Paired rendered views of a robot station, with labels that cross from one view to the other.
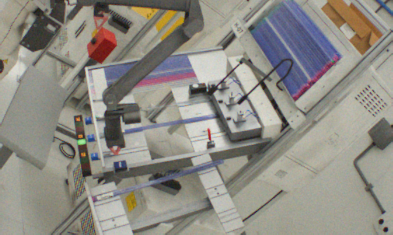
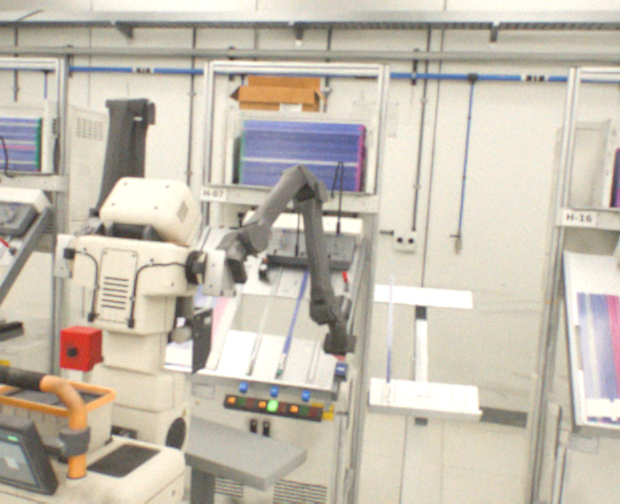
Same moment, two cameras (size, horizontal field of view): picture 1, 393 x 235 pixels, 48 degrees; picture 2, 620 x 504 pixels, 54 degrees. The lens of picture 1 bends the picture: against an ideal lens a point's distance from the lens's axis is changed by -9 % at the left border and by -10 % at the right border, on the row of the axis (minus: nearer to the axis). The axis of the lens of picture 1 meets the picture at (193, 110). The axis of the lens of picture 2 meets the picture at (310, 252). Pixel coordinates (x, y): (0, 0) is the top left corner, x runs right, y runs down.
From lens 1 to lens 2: 1.41 m
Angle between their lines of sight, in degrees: 39
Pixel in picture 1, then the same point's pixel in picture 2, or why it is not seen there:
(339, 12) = (264, 100)
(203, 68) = not seen: hidden behind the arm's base
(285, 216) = (307, 328)
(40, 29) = (201, 334)
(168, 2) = (292, 188)
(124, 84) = (328, 287)
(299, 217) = not seen: hidden behind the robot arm
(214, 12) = not seen: hidden behind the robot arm
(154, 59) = (322, 245)
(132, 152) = (318, 357)
